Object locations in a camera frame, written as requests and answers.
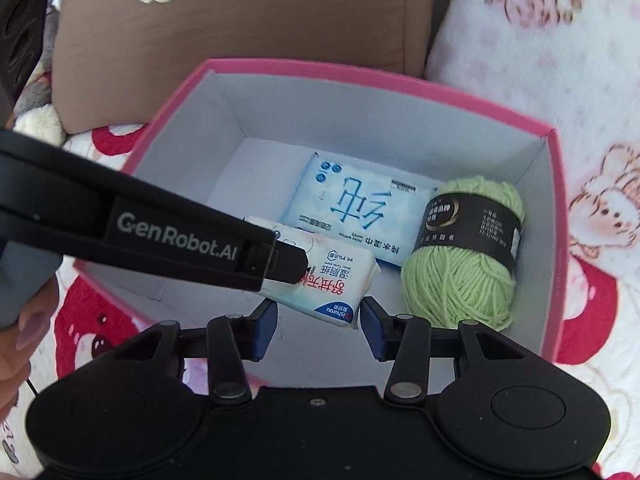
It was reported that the person's left hand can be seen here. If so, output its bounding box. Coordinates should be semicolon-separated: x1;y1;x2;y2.
0;275;61;416

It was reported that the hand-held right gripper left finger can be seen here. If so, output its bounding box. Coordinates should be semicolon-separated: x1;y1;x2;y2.
107;302;279;402

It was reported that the blue wet wipes pack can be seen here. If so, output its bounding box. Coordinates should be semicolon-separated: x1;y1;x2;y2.
280;151;441;267

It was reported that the brown cushion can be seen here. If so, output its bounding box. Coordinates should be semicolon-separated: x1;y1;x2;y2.
50;0;456;136

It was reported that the pink cardboard box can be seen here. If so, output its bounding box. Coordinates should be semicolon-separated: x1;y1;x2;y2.
74;58;571;391

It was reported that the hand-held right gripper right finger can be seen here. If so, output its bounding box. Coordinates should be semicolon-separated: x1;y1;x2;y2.
360;297;517;401

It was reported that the grey white plush toy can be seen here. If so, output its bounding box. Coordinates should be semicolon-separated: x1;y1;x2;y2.
12;0;67;147

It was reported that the red bear printed blanket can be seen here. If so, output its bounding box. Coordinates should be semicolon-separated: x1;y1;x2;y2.
0;60;640;480

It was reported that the green yarn ball black label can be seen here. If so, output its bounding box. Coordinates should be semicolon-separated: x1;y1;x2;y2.
400;175;526;332

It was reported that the white tissue packet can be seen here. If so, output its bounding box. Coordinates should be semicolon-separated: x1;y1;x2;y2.
245;216;382;330

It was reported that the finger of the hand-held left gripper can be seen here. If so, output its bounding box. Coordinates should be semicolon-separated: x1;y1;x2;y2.
264;240;309;286

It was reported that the pink white printed pillow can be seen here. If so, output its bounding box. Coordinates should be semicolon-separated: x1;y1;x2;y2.
425;0;640;271

